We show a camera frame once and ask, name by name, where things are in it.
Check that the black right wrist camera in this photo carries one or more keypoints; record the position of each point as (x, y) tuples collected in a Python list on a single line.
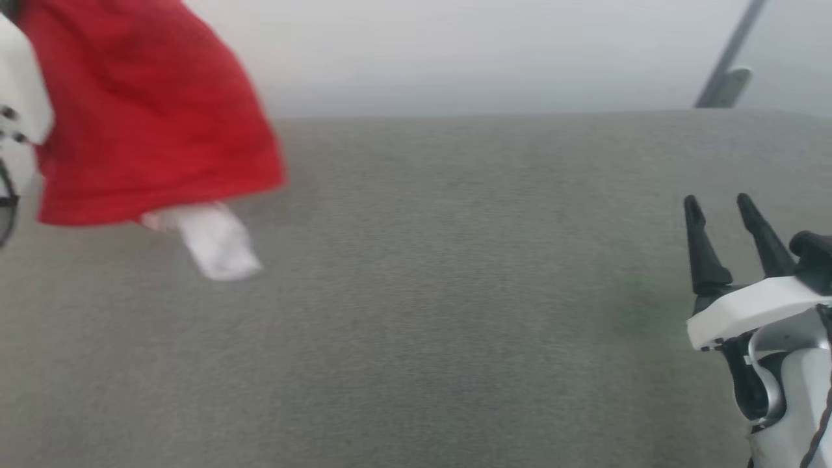
[(816, 257)]

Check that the grey pole bracket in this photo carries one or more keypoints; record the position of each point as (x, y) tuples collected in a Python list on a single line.
[(734, 84)]

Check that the grey metal pole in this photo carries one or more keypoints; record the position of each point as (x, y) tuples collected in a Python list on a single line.
[(731, 45)]

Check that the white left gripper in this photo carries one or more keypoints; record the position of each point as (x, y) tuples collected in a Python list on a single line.
[(23, 104)]

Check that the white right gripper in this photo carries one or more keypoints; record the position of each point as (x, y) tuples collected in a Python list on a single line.
[(754, 305)]

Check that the red Bulls basketball jersey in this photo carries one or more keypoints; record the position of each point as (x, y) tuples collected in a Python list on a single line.
[(143, 110)]

